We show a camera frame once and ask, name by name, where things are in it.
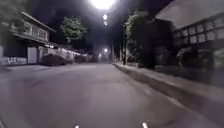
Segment grey asphalt road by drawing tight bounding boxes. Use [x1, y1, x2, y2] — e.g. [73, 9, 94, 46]
[0, 62, 224, 128]

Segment pole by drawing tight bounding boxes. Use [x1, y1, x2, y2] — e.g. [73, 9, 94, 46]
[121, 23, 128, 66]

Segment dark parked vehicle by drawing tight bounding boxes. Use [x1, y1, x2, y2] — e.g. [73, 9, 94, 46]
[40, 53, 68, 67]

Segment two-storey house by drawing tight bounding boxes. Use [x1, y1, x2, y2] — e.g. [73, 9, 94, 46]
[0, 11, 58, 66]

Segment green tree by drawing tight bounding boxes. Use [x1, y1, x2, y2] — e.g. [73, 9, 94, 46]
[59, 15, 89, 45]

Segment raised grey pavement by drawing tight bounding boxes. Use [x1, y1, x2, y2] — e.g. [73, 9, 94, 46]
[112, 61, 224, 125]

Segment building with many windows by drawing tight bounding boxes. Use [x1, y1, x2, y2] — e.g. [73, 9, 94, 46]
[154, 0, 224, 54]

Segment dark trees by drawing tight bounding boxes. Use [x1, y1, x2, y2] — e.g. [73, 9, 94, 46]
[123, 9, 175, 70]

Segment hedge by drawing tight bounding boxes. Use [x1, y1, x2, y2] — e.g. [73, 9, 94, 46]
[154, 45, 224, 86]

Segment pale fence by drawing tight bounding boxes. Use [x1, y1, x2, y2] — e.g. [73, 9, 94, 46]
[43, 45, 90, 64]

